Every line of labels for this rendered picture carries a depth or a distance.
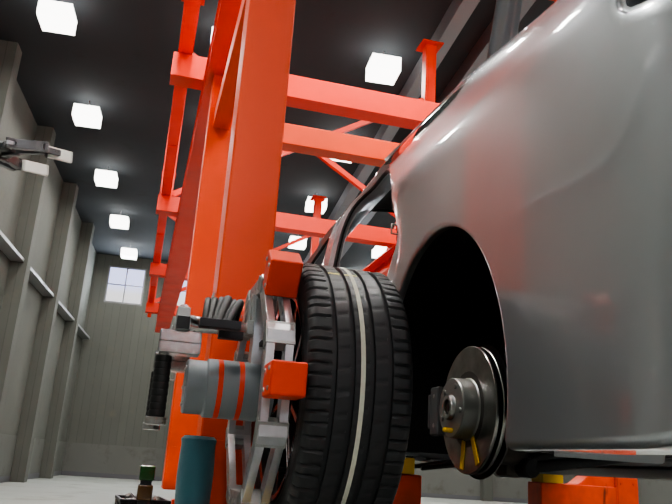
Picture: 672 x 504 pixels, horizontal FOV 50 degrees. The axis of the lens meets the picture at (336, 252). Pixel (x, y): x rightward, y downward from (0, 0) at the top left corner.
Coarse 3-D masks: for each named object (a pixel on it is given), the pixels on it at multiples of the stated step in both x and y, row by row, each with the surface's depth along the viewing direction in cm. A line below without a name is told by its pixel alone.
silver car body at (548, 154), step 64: (512, 0) 241; (576, 0) 140; (640, 0) 130; (512, 64) 163; (576, 64) 136; (640, 64) 117; (448, 128) 196; (512, 128) 158; (576, 128) 133; (640, 128) 115; (384, 192) 335; (448, 192) 189; (512, 192) 154; (576, 192) 130; (640, 192) 113; (320, 256) 408; (512, 256) 150; (576, 256) 127; (640, 256) 111; (512, 320) 146; (576, 320) 124; (640, 320) 109; (512, 384) 143; (576, 384) 122; (640, 384) 107; (512, 448) 141; (576, 448) 121; (640, 448) 107
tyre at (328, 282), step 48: (336, 288) 164; (384, 288) 170; (336, 336) 154; (384, 336) 157; (336, 384) 150; (384, 384) 152; (336, 432) 148; (384, 432) 151; (288, 480) 153; (336, 480) 150; (384, 480) 152
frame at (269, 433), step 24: (264, 312) 162; (288, 312) 162; (264, 336) 156; (288, 336) 155; (240, 360) 201; (264, 360) 153; (288, 360) 154; (264, 408) 150; (288, 408) 151; (240, 432) 196; (264, 432) 149; (264, 480) 158
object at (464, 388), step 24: (456, 360) 195; (480, 360) 181; (456, 384) 182; (480, 384) 179; (504, 384) 173; (456, 408) 180; (480, 408) 177; (504, 408) 170; (456, 432) 178; (480, 432) 176; (504, 432) 170; (456, 456) 187; (480, 456) 174
